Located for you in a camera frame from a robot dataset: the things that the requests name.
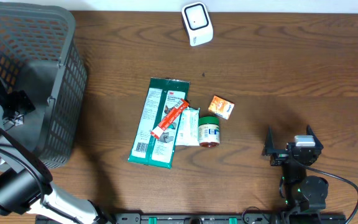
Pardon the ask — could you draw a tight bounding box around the white barcode scanner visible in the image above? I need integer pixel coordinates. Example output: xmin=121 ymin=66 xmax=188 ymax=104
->
xmin=181 ymin=2 xmax=214 ymax=47

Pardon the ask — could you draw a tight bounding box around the white teal wipes packet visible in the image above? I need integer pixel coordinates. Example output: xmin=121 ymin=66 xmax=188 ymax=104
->
xmin=176 ymin=108 xmax=200 ymax=146

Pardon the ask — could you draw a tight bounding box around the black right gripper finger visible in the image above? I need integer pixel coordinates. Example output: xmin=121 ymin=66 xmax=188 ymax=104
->
xmin=306 ymin=125 xmax=322 ymax=146
xmin=264 ymin=126 xmax=274 ymax=150

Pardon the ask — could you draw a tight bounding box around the black mounting rail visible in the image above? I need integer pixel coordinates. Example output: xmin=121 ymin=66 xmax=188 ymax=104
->
xmin=111 ymin=211 xmax=346 ymax=224

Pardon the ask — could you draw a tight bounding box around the green lid spice jar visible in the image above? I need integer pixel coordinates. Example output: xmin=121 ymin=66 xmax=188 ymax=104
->
xmin=198 ymin=116 xmax=220 ymax=147

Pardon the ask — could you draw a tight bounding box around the red white sachet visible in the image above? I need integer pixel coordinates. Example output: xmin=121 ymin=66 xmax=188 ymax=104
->
xmin=150 ymin=98 xmax=189 ymax=139

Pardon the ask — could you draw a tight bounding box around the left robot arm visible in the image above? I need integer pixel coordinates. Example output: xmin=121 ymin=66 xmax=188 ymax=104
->
xmin=0 ymin=78 xmax=115 ymax=223

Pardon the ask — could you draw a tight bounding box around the grey plastic shopping basket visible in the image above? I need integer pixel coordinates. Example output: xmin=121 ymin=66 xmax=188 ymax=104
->
xmin=0 ymin=2 xmax=88 ymax=168

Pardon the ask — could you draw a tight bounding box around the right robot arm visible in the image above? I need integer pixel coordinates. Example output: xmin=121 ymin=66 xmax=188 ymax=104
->
xmin=262 ymin=126 xmax=329 ymax=224

